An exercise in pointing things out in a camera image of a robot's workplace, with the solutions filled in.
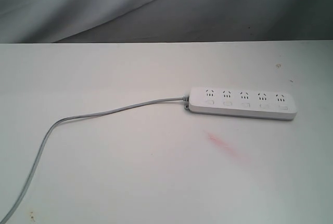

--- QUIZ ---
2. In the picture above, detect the white five-outlet power strip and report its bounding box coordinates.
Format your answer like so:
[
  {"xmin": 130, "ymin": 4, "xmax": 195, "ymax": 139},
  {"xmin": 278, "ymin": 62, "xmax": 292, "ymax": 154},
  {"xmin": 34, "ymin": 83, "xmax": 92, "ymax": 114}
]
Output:
[{"xmin": 186, "ymin": 87, "xmax": 298, "ymax": 120}]

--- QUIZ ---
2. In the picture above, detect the grey backdrop cloth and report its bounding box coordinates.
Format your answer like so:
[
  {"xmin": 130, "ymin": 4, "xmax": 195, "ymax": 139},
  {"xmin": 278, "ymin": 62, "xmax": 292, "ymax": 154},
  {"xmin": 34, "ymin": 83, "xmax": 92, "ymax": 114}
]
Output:
[{"xmin": 1, "ymin": 0, "xmax": 332, "ymax": 43}]

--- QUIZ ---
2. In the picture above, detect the grey power cord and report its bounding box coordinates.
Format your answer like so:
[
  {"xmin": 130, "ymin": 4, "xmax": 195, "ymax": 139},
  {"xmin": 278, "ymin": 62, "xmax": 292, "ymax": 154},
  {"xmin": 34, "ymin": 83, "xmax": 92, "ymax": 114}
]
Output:
[{"xmin": 0, "ymin": 96, "xmax": 187, "ymax": 224}]

